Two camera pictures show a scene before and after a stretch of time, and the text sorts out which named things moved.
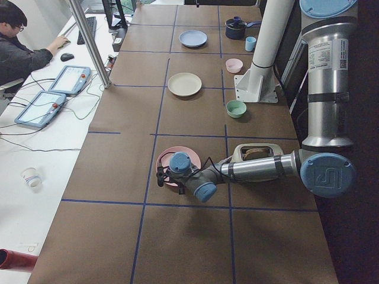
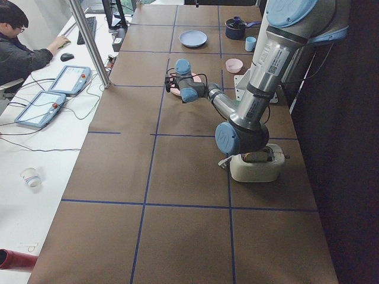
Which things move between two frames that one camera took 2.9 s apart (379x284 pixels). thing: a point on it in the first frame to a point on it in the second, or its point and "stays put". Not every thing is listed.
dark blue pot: x=235 y=28 stays put
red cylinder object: x=16 y=261 stays put
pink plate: x=163 y=159 to x=174 y=88
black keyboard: x=92 y=23 stays put
